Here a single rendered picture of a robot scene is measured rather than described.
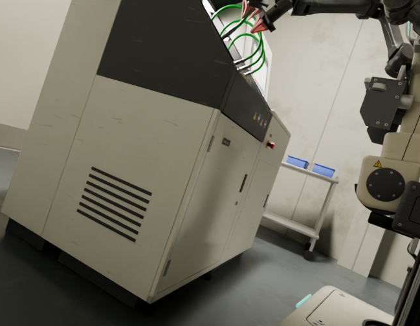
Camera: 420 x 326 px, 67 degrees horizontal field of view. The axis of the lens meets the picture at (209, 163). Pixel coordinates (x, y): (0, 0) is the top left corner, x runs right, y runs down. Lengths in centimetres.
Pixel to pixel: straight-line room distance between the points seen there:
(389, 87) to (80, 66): 118
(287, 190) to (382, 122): 302
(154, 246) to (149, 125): 44
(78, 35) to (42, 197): 72
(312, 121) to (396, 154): 307
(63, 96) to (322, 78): 336
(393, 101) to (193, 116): 64
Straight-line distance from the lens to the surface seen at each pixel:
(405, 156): 112
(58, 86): 157
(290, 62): 452
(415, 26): 112
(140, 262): 121
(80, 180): 138
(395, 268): 390
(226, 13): 210
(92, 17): 157
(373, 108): 114
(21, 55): 369
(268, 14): 153
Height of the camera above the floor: 63
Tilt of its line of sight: 2 degrees down
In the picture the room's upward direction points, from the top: 19 degrees clockwise
